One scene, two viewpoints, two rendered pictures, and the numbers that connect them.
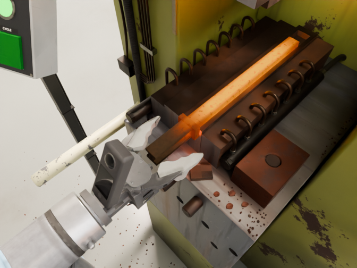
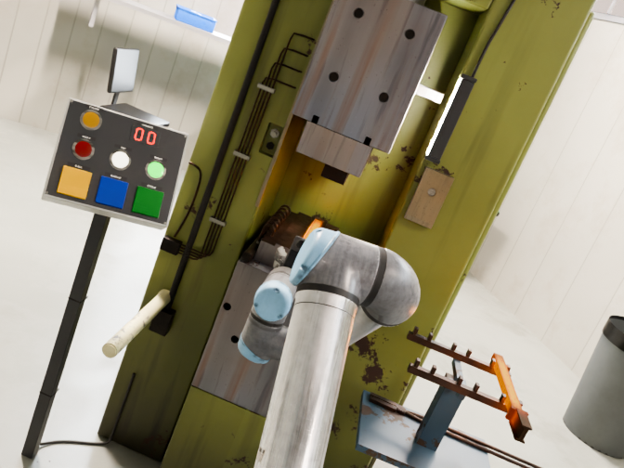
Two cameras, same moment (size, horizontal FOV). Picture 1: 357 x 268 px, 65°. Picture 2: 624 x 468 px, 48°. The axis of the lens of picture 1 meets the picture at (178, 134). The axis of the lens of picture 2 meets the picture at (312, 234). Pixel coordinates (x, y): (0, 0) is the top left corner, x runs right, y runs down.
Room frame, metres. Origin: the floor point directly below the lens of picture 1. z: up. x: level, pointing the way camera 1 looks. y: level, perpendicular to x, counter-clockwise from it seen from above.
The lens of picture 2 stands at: (-1.12, 1.32, 1.66)
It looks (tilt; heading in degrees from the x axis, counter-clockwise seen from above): 17 degrees down; 317
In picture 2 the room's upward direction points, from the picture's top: 22 degrees clockwise
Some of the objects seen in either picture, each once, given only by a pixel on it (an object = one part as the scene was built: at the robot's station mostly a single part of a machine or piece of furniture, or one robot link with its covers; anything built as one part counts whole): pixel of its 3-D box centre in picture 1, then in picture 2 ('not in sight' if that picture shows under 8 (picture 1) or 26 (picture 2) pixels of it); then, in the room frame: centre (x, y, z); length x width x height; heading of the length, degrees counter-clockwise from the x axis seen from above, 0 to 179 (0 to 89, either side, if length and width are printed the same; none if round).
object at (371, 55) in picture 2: not in sight; (384, 70); (0.45, -0.19, 1.56); 0.42 x 0.39 x 0.40; 134
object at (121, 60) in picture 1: (127, 66); (171, 245); (0.70, 0.17, 0.80); 0.06 x 0.03 x 0.04; 44
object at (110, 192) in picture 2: not in sight; (111, 192); (0.56, 0.49, 1.01); 0.07 x 0.05 x 0.07; 69
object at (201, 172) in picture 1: (201, 172); not in sight; (0.26, -0.05, 0.92); 0.04 x 0.03 x 0.01; 94
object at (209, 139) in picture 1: (245, 78); (300, 241); (0.48, -0.16, 0.96); 0.42 x 0.20 x 0.09; 134
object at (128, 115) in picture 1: (190, 75); (261, 240); (0.52, -0.03, 0.93); 0.40 x 0.03 x 0.03; 134
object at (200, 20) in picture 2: not in sight; (195, 19); (3.73, -1.31, 1.25); 0.30 x 0.21 x 0.10; 69
